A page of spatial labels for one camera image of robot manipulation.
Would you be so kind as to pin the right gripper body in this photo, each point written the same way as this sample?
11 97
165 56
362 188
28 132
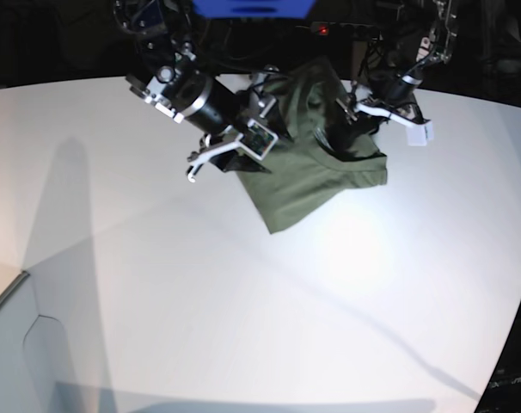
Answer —
230 121

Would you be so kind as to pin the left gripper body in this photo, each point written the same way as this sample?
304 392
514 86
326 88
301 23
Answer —
388 96

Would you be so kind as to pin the green t-shirt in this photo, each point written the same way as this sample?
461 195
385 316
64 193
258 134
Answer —
306 174

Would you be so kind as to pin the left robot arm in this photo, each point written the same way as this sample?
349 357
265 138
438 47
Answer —
411 36

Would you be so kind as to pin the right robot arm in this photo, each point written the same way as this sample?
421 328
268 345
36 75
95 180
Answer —
163 35

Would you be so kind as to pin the black power strip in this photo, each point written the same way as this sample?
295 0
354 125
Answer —
345 30

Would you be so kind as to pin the blue box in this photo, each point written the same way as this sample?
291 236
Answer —
226 9

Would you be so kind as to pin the black device at table edge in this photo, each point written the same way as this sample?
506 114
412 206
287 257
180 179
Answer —
503 392

